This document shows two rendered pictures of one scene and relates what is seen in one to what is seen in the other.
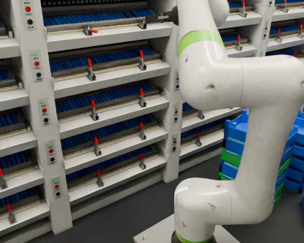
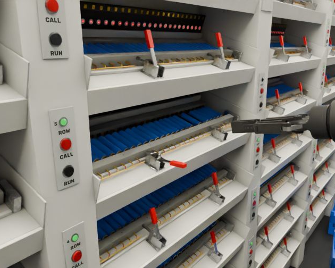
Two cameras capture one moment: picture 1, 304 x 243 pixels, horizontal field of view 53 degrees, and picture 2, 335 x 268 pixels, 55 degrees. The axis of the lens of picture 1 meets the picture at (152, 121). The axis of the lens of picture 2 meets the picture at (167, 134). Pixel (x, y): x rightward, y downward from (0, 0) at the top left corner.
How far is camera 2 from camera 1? 74 cm
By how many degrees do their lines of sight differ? 17
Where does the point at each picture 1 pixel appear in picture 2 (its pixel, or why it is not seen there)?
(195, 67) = not seen: outside the picture
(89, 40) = (160, 178)
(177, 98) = (252, 231)
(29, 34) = (64, 199)
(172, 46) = (250, 158)
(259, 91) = not seen: outside the picture
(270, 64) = not seen: outside the picture
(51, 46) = (102, 208)
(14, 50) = (31, 243)
